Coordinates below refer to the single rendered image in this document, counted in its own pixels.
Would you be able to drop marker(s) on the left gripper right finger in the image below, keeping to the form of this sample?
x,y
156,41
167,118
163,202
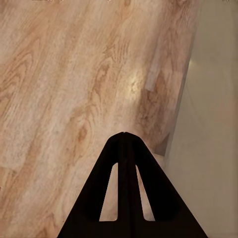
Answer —
x,y
173,219

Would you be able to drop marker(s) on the coffee table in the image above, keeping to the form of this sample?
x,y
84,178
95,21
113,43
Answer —
x,y
201,150

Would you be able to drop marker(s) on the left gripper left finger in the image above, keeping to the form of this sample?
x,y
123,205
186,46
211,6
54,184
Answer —
x,y
83,220

